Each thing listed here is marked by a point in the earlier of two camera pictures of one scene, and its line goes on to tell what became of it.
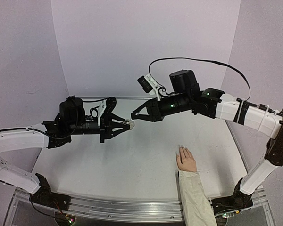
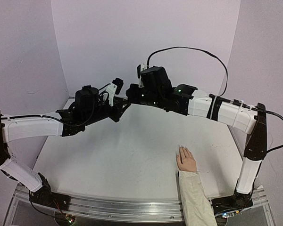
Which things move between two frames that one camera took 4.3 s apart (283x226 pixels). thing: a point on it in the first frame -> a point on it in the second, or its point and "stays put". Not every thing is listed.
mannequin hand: x=186 y=161 stays put
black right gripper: x=154 y=109 -> x=134 y=93
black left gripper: x=111 y=134 -> x=119 y=110
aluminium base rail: x=137 y=209 stays put
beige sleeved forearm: x=197 y=209 stays put
